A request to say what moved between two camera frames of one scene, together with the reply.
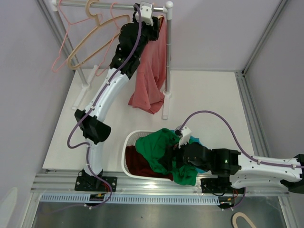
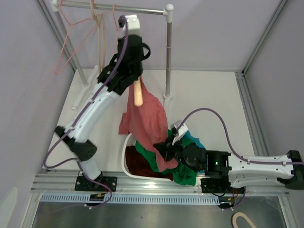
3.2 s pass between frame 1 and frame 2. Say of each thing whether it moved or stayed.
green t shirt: stayed
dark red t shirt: stayed
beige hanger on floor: stayed
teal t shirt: stayed
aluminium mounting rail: stayed
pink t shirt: moved
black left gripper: moved
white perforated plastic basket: stayed
